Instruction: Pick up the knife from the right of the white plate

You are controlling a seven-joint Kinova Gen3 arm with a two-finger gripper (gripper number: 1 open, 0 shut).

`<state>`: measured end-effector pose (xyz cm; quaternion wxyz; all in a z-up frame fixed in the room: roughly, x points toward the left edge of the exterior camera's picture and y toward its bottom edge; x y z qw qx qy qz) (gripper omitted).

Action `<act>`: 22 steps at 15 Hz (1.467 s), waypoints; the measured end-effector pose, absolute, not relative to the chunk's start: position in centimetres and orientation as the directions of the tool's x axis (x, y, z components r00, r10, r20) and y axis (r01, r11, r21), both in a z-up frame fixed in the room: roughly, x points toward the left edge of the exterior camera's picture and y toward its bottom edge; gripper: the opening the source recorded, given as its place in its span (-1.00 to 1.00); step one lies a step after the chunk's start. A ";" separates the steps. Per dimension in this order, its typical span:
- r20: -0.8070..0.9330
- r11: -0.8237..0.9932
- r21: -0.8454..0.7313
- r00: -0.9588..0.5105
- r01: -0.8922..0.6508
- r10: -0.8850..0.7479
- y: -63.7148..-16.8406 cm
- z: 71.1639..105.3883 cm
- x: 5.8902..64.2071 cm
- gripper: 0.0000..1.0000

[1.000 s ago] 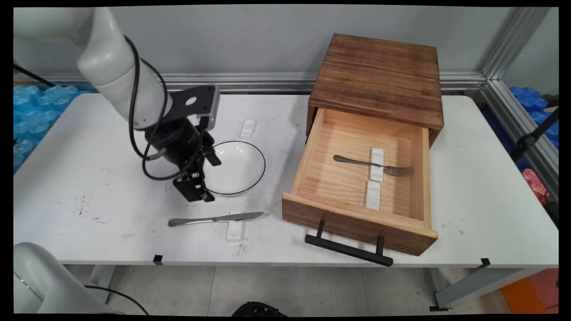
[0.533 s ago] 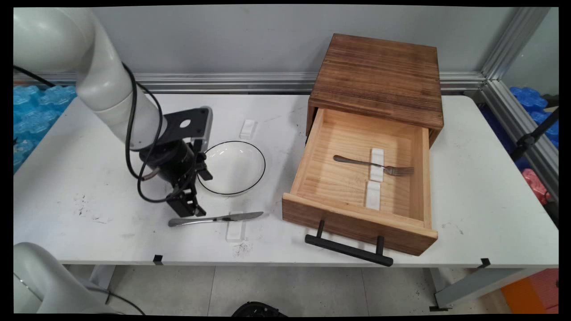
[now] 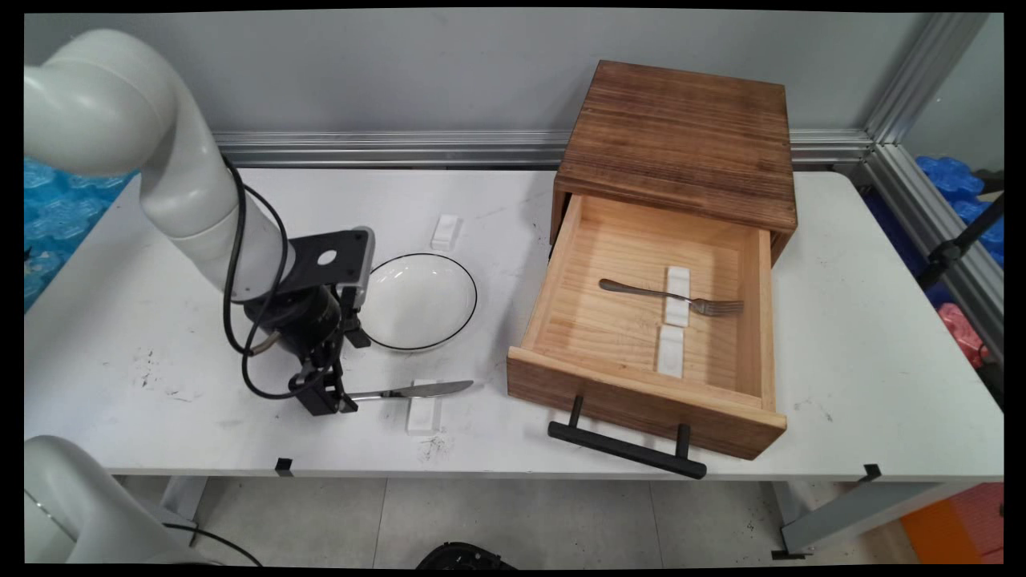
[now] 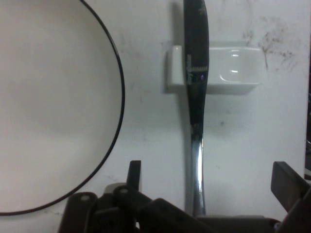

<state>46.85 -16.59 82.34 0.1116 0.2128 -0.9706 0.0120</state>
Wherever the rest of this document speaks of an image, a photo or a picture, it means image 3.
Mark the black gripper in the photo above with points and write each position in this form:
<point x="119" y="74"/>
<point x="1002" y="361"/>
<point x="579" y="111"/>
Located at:
<point x="296" y="320"/>

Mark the silver table knife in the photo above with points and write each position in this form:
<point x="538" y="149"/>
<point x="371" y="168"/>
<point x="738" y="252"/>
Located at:
<point x="417" y="390"/>

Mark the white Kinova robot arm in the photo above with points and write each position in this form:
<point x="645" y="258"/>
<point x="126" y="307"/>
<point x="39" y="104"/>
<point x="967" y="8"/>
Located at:
<point x="184" y="184"/>

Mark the black table edge clip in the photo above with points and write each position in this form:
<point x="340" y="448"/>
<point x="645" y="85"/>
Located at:
<point x="872" y="472"/>
<point x="283" y="466"/>

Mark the white cutlery rest block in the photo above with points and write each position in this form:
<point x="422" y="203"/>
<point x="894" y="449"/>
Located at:
<point x="670" y="351"/>
<point x="422" y="417"/>
<point x="446" y="232"/>
<point x="678" y="276"/>

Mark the white bowl black rim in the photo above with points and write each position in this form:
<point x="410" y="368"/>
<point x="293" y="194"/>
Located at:
<point x="425" y="304"/>

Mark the grey table leg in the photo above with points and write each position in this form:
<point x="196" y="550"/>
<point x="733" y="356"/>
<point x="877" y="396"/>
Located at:
<point x="183" y="501"/>
<point x="866" y="513"/>

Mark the black round object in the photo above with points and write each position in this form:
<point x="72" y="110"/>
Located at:
<point x="463" y="557"/>

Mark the light wooden drawer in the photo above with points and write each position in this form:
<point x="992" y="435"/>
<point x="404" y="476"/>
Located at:
<point x="609" y="336"/>

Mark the silver fork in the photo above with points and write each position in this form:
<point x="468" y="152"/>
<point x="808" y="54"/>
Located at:
<point x="641" y="292"/>

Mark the red bag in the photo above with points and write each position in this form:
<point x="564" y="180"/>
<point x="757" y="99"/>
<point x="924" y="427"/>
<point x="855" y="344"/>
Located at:
<point x="962" y="328"/>

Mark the orange box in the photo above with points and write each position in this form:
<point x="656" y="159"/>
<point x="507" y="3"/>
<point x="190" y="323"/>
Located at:
<point x="954" y="525"/>

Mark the black tripod stand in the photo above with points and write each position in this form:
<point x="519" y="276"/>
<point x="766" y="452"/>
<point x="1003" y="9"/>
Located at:
<point x="954" y="247"/>

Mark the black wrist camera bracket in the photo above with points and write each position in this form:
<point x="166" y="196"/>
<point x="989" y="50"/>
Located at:
<point x="329" y="264"/>

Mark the aluminium frame rail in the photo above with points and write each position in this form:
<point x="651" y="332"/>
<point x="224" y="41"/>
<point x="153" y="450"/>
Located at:
<point x="385" y="149"/>

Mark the aluminium frame post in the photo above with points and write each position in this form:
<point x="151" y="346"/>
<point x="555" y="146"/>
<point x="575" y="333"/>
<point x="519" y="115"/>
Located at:
<point x="914" y="160"/>

